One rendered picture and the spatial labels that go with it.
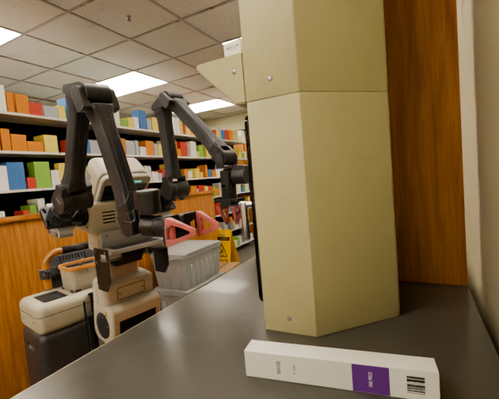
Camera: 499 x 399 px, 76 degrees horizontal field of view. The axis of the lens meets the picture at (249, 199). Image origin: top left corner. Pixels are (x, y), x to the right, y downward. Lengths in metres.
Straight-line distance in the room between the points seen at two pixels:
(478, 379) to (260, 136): 0.52
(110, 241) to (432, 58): 1.20
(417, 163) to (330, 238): 0.40
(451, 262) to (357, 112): 0.50
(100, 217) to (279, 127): 0.90
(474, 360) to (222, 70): 0.68
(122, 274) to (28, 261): 1.18
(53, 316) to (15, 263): 0.95
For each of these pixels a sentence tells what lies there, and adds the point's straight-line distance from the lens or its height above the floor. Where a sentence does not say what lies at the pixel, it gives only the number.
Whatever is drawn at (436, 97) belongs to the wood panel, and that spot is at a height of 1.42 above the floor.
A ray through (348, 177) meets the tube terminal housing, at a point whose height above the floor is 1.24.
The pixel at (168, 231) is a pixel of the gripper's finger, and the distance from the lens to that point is 0.78.
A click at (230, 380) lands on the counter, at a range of 0.59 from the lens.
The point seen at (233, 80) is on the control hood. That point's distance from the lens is 0.70.
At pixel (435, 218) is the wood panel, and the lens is 0.97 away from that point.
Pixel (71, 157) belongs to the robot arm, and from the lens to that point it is 1.14.
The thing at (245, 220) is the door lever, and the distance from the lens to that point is 0.72.
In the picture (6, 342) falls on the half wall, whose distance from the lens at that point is 2.59.
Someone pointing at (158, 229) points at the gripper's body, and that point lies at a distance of 0.85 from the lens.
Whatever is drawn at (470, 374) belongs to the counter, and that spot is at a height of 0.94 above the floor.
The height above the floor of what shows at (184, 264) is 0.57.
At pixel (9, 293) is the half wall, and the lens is 2.53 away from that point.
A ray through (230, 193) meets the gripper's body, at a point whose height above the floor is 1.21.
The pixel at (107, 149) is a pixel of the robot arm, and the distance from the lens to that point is 0.96.
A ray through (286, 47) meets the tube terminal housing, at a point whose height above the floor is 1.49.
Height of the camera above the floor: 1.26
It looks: 4 degrees down
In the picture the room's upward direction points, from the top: 5 degrees counter-clockwise
